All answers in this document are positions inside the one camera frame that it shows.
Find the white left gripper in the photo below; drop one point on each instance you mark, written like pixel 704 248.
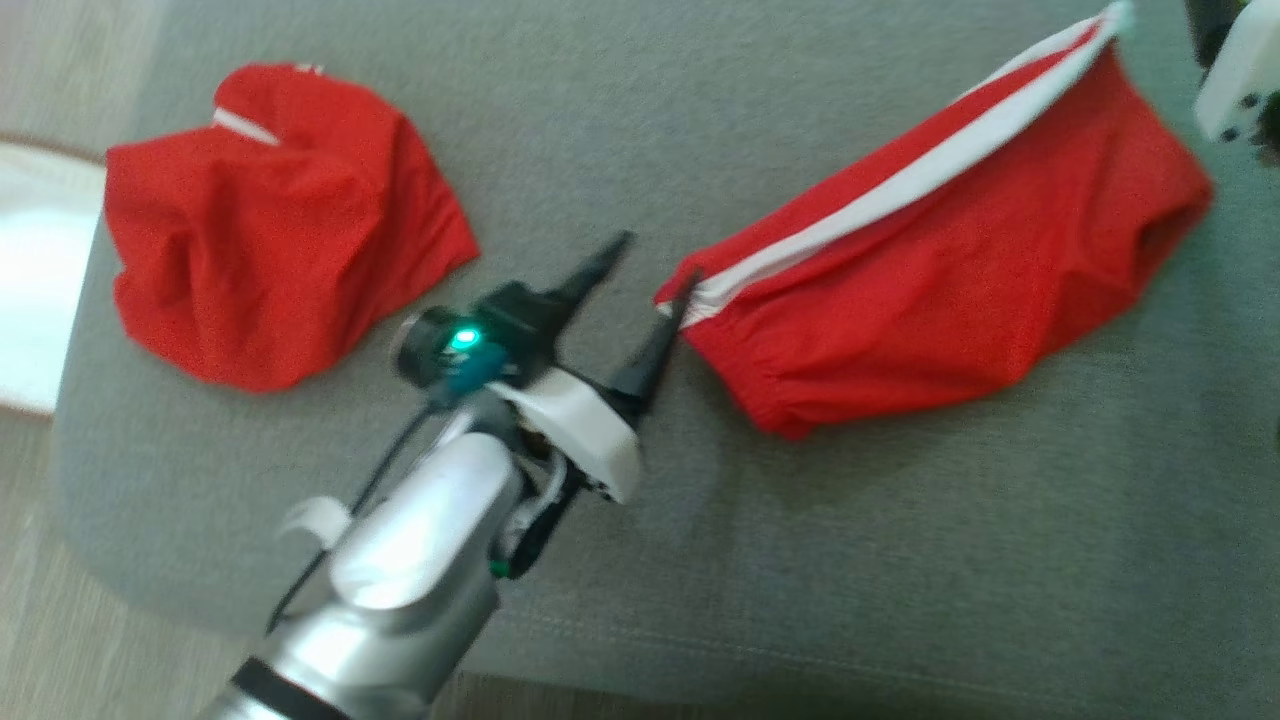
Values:
pixel 585 430

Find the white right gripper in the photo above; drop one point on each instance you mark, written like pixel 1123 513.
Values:
pixel 1245 80

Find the red shorts white stripe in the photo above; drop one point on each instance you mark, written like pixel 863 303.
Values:
pixel 950 270

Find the red white sports jersey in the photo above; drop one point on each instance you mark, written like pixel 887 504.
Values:
pixel 280 230

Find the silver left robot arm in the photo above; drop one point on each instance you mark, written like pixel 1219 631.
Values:
pixel 410 570

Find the grey fabric ottoman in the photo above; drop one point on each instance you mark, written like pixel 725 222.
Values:
pixel 650 560

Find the white laundry basket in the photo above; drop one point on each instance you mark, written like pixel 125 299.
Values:
pixel 40 280

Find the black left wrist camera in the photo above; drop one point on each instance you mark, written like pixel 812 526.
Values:
pixel 470 335

